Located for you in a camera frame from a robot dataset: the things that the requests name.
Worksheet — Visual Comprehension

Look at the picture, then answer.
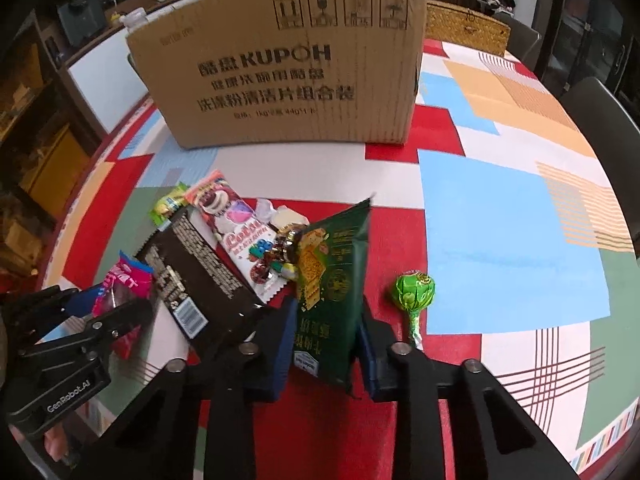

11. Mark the green wrapped lollipop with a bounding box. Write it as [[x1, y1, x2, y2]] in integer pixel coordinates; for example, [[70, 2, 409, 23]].
[[390, 270, 437, 348]]

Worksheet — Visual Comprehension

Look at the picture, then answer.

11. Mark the magenta snack packet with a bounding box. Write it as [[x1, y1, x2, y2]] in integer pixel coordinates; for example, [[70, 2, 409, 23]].
[[92, 250, 155, 358]]

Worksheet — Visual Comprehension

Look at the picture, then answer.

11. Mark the black countertop appliance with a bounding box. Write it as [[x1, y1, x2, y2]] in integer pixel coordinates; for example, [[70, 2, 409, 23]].
[[56, 0, 109, 47]]

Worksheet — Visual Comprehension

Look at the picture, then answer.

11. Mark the dark brown snack packet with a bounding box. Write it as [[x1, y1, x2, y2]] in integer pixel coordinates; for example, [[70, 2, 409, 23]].
[[136, 205, 266, 356]]

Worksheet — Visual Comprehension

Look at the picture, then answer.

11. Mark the colourful patchwork tablecloth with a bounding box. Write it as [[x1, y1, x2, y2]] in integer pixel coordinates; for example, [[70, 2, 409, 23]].
[[42, 37, 640, 480]]

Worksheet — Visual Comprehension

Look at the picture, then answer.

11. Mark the dark wooden shelf unit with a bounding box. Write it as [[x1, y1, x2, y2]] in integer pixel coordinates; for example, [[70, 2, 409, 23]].
[[0, 10, 103, 286]]

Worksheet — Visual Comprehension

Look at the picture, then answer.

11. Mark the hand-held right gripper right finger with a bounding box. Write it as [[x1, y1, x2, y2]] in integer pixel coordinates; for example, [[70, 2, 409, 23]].
[[355, 304, 577, 480]]

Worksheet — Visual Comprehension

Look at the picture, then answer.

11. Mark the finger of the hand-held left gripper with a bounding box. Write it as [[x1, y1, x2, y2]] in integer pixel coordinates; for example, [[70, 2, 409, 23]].
[[19, 298, 155, 362], [0, 283, 109, 347]]

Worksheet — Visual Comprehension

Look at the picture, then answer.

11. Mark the woven wicker basket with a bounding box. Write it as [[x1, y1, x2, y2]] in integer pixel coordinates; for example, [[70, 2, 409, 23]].
[[425, 0, 512, 58]]

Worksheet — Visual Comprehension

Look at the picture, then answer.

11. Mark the green yellow candy packet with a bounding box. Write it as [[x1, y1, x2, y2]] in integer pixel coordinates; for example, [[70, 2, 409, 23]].
[[150, 185, 190, 231]]

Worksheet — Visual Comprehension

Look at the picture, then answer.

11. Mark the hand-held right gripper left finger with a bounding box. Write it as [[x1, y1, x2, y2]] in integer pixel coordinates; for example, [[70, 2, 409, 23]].
[[70, 299, 297, 480]]

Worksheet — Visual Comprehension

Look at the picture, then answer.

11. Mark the green cracker packet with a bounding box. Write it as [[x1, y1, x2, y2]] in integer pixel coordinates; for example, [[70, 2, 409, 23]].
[[291, 197, 373, 395]]

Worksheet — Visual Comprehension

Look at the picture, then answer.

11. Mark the brown cardboard box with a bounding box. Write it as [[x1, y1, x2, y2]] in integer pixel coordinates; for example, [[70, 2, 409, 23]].
[[125, 0, 431, 150]]

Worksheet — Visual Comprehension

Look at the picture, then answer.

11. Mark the pile of small wrapped candies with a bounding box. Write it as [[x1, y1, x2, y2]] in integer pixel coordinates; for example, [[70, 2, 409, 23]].
[[270, 224, 306, 282]]

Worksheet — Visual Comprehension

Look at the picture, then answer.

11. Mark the dark glass door cabinet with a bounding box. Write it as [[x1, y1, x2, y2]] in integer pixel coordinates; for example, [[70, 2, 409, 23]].
[[532, 0, 640, 128]]

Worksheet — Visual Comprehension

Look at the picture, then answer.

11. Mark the white wrapped candy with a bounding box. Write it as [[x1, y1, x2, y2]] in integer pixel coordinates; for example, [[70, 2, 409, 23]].
[[255, 199, 310, 233]]

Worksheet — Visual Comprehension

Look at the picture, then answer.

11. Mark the dark grey chair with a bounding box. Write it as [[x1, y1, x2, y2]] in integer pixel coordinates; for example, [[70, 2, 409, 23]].
[[562, 77, 640, 261], [492, 11, 543, 72]]

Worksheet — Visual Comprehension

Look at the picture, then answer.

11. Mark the orange drink bottle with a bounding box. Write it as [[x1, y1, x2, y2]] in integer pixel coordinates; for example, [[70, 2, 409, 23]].
[[119, 7, 149, 30]]

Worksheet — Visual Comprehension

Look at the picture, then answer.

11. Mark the white sideboard cabinet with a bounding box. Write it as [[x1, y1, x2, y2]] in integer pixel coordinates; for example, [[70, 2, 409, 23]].
[[42, 0, 321, 137]]

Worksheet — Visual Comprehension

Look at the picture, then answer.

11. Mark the pink and white cookie packet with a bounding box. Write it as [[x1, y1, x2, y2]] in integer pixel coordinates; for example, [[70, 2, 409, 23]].
[[184, 170, 301, 306]]

